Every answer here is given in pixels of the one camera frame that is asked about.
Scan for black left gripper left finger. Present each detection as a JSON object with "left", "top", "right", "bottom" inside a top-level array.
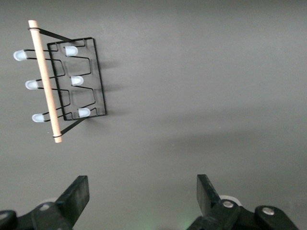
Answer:
[{"left": 31, "top": 175, "right": 90, "bottom": 230}]

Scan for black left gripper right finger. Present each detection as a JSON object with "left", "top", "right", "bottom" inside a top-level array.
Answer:
[{"left": 187, "top": 174, "right": 240, "bottom": 230}]

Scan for black wire cup holder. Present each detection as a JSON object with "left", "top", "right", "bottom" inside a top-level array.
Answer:
[{"left": 13, "top": 20, "right": 107, "bottom": 144}]

